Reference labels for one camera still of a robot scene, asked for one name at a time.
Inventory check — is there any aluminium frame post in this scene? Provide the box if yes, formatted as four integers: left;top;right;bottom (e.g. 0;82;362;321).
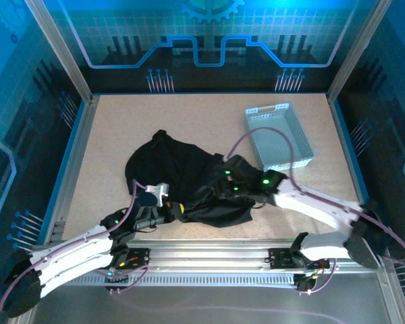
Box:
24;0;95;103
326;0;394;102

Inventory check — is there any steel plate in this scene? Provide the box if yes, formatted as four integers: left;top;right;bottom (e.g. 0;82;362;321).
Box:
8;286;402;324

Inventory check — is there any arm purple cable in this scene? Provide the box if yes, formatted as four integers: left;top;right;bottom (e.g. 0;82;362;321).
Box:
226;126;405;267
0;180;146;315

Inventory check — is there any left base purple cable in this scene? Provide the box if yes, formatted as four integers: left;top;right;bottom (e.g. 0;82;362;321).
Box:
108;263;153;295

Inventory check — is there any black cable connector block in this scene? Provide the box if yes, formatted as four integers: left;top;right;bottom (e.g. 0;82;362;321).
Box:
295;273;317;295
104;269;129;294

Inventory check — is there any aluminium side rail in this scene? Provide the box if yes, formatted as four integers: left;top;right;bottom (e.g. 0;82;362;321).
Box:
52;95;99;241

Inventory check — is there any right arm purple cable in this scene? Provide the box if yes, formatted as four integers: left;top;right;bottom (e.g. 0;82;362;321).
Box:
226;126;405;267

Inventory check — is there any blue table edge strip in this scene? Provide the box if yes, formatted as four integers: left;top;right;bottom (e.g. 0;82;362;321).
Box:
333;97;375;210

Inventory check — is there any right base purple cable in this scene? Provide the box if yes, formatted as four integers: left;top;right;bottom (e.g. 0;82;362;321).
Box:
298;258;338;296

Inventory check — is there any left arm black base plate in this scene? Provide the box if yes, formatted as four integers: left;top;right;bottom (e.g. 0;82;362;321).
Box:
111;248;150;271

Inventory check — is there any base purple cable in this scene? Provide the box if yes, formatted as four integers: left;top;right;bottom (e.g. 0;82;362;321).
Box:
108;263;153;295
298;258;338;296

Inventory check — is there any black t-shirt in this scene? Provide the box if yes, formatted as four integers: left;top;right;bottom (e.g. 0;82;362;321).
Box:
124;129;257;229

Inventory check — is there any slotted grey cable duct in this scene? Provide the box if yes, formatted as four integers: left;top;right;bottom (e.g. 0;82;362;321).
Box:
70;273;300;288

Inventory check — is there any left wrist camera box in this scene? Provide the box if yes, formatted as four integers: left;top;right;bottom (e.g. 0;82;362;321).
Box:
136;183;170;207

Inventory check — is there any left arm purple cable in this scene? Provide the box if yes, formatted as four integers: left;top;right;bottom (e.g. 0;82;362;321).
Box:
0;180;146;315

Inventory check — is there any aluminium mounting rail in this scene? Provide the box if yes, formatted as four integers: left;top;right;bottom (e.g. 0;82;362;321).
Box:
30;238;392;271

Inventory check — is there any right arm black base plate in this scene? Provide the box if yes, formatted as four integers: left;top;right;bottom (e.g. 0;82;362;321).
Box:
268;248;331;270

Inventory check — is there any light blue perforated plastic basket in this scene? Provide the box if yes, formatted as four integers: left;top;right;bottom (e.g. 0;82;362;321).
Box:
244;103;315;171

